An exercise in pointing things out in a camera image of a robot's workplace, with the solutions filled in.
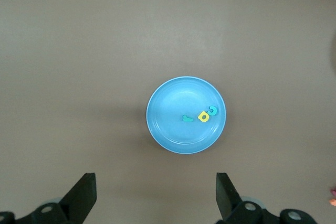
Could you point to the yellow foam letter a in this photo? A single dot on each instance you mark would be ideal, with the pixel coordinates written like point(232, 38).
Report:
point(199, 117)

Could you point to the teal foam letter r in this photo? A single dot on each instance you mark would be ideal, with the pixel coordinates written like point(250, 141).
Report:
point(187, 119)

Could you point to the blue plate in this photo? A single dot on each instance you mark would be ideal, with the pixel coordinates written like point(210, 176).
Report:
point(170, 108)

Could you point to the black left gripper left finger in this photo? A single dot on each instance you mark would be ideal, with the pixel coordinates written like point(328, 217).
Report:
point(78, 200)

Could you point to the orange foam letter t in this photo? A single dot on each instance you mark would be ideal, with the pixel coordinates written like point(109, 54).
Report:
point(333, 202)

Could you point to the teal foam letter c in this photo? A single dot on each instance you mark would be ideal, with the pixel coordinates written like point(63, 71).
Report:
point(215, 111)

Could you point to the dark red foam letter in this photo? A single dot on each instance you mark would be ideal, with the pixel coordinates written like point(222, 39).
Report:
point(334, 190)

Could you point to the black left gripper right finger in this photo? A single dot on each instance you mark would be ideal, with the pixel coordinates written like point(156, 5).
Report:
point(228, 203)

